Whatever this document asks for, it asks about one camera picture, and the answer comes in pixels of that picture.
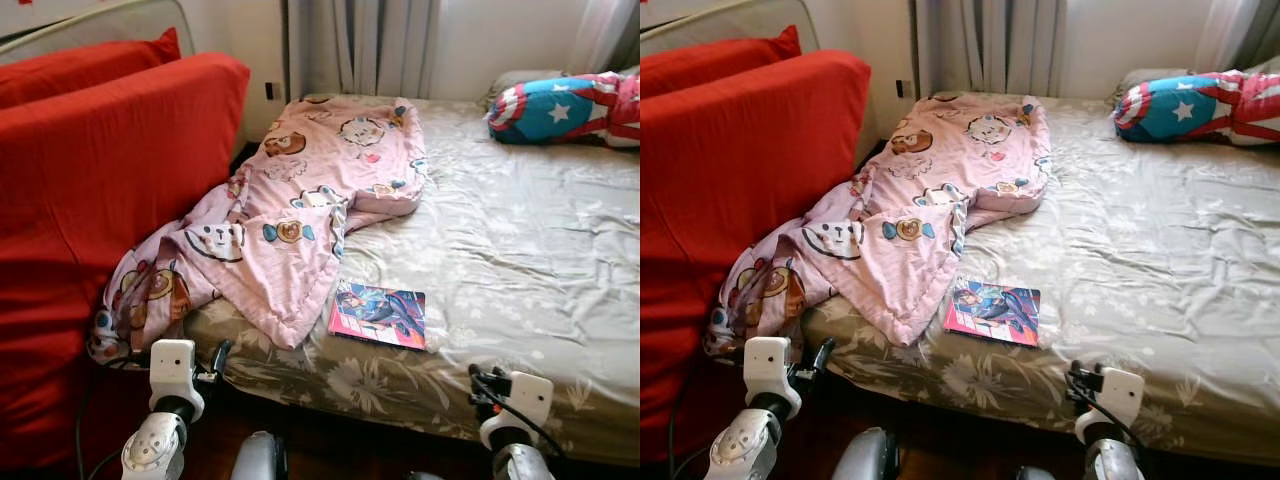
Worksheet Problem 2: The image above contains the colourful comic book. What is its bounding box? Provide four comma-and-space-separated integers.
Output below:
943, 277, 1043, 349
328, 280, 428, 351

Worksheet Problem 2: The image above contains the bed with beige floral sheet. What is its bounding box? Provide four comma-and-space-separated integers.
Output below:
800, 92, 1280, 469
185, 95, 641, 469

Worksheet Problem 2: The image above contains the pink cartoon print blanket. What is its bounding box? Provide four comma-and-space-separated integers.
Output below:
88, 95, 431, 366
703, 92, 1051, 361

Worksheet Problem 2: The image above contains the large red cushion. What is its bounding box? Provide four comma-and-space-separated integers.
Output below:
0, 52, 251, 471
640, 50, 873, 466

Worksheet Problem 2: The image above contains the pale grey pillow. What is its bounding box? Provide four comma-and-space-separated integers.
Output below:
487, 68, 566, 109
1115, 66, 1196, 101

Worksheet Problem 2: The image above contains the small red pillow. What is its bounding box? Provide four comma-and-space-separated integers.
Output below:
0, 28, 183, 109
640, 25, 803, 99

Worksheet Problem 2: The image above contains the grey pleated curtain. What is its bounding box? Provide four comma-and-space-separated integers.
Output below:
285, 0, 441, 99
912, 0, 1069, 99
1235, 0, 1280, 73
610, 0, 641, 71

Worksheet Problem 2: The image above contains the sheer white curtain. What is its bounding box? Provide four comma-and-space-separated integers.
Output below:
565, 0, 631, 76
1195, 0, 1261, 73

